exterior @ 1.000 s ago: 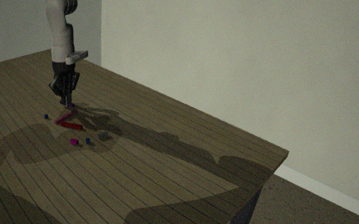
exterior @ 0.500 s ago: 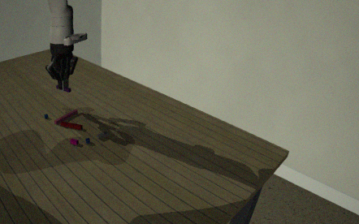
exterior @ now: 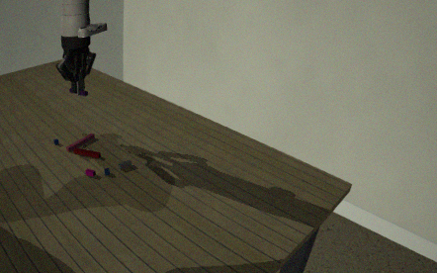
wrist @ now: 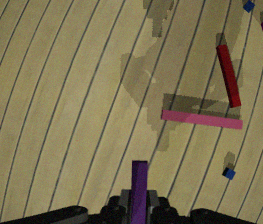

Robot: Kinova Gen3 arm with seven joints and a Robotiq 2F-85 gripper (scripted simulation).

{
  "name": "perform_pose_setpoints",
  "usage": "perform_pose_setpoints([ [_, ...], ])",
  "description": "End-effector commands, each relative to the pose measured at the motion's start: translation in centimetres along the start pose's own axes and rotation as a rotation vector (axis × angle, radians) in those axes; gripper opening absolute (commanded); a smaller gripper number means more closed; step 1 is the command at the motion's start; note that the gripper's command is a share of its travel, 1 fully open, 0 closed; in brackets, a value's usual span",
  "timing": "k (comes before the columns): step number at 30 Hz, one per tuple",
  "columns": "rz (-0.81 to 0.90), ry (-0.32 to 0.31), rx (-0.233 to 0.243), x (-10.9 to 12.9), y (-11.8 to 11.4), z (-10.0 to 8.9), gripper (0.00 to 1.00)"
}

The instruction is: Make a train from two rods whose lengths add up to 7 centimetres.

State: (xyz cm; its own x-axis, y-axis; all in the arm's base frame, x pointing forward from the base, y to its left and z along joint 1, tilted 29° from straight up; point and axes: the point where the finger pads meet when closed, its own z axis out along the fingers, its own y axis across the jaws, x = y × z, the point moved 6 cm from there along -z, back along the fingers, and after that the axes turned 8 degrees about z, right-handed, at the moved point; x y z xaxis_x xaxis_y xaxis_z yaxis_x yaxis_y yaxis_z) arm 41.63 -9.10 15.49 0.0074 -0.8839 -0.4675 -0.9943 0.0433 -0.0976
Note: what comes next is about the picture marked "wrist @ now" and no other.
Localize dark red rod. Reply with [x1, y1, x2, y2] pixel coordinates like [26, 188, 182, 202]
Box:
[216, 44, 242, 108]

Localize pink rod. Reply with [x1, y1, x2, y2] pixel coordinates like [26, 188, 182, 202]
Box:
[161, 110, 243, 130]

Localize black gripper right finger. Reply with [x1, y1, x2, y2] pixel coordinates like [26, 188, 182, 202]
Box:
[145, 190, 256, 224]

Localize purple rod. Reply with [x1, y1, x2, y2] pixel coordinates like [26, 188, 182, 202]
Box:
[131, 160, 148, 224]

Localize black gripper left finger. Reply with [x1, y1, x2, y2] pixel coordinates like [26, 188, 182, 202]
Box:
[0, 189, 132, 224]

